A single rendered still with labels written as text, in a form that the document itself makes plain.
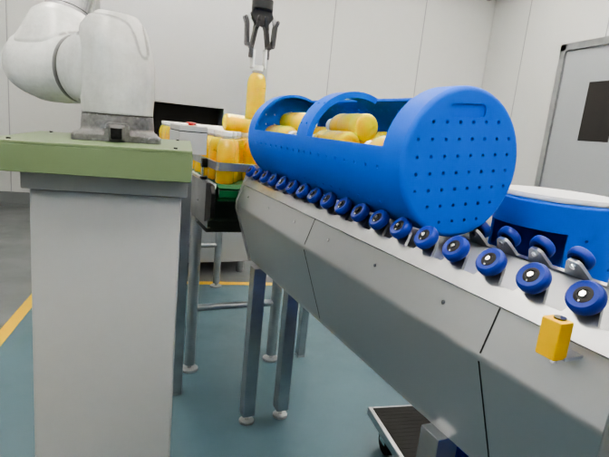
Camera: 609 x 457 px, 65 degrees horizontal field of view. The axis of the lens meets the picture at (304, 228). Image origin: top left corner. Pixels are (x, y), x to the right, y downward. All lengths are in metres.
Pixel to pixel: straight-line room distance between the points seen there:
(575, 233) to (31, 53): 1.26
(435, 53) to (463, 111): 5.66
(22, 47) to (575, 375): 1.23
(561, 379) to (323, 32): 5.63
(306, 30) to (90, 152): 5.17
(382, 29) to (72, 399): 5.67
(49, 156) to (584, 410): 0.93
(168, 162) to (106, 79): 0.24
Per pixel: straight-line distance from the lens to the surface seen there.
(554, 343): 0.62
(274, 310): 2.32
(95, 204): 1.08
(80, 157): 1.00
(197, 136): 1.76
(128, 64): 1.13
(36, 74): 1.27
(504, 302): 0.73
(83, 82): 1.16
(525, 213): 1.18
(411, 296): 0.85
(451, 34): 6.73
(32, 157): 1.02
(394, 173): 0.88
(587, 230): 1.19
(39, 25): 1.31
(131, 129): 1.13
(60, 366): 1.21
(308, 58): 5.99
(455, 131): 0.93
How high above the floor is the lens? 1.13
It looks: 12 degrees down
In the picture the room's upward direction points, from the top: 6 degrees clockwise
